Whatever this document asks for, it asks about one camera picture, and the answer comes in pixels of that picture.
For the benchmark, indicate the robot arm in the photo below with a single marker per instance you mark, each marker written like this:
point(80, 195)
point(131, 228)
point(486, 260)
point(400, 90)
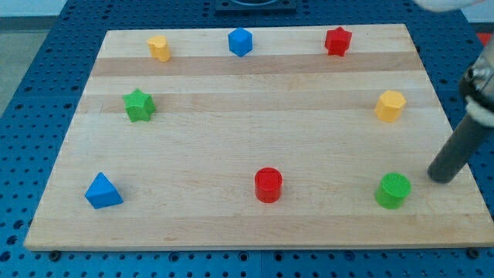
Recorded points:
point(476, 87)

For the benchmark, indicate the green cylinder block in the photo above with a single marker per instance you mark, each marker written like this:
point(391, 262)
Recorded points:
point(393, 189)

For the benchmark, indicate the wooden board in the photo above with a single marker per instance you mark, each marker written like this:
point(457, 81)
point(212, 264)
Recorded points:
point(187, 176)

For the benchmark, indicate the red cylinder block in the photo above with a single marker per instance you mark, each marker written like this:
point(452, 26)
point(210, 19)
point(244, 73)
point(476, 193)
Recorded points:
point(268, 185)

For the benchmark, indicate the yellow hexagon block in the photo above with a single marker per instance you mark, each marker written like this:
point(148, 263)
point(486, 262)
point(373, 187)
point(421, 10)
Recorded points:
point(390, 105)

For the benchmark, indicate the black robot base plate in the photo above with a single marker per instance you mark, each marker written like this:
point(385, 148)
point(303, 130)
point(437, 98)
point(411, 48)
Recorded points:
point(254, 5)

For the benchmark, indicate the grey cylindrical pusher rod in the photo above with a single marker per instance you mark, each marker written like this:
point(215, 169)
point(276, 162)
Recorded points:
point(461, 145)

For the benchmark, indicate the blue triangle block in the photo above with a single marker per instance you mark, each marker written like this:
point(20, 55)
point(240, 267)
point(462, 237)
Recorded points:
point(102, 193)

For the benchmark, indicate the green star block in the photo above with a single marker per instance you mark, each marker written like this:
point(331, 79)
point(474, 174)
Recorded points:
point(139, 106)

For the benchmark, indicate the blue cube block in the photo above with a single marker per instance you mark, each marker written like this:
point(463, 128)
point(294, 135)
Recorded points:
point(240, 41)

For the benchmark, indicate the red star block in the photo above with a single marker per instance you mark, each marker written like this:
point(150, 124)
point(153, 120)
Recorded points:
point(337, 41)

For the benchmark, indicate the yellow heart block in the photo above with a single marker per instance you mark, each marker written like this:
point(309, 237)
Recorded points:
point(159, 48)

